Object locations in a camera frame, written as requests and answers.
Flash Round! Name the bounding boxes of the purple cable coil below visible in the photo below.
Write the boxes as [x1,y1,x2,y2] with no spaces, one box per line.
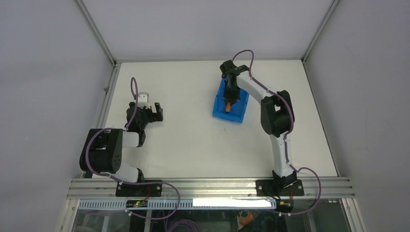
[165,219,201,232]

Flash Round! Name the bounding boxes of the orange object under table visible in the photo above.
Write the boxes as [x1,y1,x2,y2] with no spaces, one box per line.
[237,210,259,227]

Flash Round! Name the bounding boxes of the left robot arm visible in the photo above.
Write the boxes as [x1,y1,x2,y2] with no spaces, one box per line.
[79,102,163,196]

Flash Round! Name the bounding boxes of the aluminium right frame post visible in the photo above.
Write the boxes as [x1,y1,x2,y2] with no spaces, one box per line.
[301,0,340,65]

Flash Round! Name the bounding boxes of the aluminium frame post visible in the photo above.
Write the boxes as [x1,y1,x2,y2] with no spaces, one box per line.
[74,0,117,66]
[301,0,340,65]

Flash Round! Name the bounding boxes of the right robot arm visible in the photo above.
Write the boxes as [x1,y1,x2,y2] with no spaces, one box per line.
[213,60,297,196]

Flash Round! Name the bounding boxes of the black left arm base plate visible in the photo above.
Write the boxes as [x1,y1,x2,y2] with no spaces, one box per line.
[115,181,162,198]

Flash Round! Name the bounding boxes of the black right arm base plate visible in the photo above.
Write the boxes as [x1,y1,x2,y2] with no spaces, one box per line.
[255,179,305,197]

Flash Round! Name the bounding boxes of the orange handled screwdriver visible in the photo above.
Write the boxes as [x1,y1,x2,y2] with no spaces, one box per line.
[225,102,232,113]

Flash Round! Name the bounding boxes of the aluminium left frame post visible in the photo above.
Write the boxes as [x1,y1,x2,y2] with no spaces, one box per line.
[74,0,117,66]

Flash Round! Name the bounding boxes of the white slotted cable duct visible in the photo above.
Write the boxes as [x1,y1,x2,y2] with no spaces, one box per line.
[79,198,276,211]

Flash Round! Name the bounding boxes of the aluminium front frame rail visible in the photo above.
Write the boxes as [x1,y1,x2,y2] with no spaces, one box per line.
[67,177,356,200]

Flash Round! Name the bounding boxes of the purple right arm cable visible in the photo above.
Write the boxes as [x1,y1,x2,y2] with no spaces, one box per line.
[232,49,322,216]

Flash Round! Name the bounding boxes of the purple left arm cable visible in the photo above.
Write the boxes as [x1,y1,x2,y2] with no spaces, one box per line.
[84,77,181,220]

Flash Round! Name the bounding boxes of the blue plastic bin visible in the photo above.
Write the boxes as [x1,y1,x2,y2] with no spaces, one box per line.
[212,79,249,124]

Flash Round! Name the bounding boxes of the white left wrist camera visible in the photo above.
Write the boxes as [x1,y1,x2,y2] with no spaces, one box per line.
[137,92,151,109]

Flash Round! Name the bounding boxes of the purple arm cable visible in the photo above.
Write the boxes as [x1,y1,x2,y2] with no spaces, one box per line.
[232,49,322,216]
[84,77,181,220]

